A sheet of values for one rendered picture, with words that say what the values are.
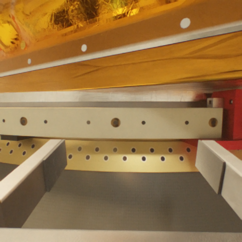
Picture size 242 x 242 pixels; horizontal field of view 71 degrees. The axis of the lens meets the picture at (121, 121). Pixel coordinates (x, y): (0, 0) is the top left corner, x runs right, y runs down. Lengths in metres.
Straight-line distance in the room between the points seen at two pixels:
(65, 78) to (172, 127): 0.20
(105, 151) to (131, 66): 0.15
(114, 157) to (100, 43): 0.18
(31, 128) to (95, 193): 0.15
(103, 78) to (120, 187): 0.18
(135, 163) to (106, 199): 0.07
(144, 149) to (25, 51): 0.32
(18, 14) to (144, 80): 0.27
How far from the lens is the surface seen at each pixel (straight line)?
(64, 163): 0.16
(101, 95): 0.30
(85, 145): 0.31
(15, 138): 0.36
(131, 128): 0.25
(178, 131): 0.27
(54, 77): 0.35
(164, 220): 0.30
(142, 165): 0.30
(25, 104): 0.40
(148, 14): 0.25
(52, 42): 0.36
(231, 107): 0.30
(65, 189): 0.32
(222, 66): 0.21
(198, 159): 0.17
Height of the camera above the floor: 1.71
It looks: 5 degrees down
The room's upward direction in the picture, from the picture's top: straight up
